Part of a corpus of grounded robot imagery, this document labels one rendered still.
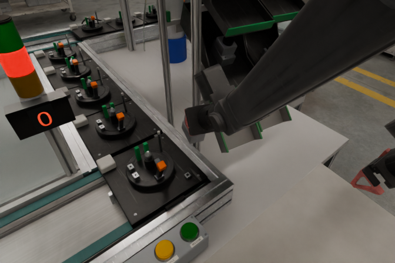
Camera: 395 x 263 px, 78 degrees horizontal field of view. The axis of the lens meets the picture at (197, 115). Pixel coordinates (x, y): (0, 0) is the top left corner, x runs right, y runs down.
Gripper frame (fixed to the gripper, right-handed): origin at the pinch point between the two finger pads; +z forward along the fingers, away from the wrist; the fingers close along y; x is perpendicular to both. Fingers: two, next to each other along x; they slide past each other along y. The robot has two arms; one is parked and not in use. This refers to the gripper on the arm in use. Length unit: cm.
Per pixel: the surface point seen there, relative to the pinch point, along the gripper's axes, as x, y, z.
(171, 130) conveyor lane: 1.2, -0.3, 24.6
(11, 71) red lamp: -16.2, 37.4, -5.1
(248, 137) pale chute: 8.5, -20.0, 7.0
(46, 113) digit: -8.1, 33.9, 2.0
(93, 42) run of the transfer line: -64, 17, 105
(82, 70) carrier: -35, 26, 66
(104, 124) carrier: -5.5, 21.4, 31.1
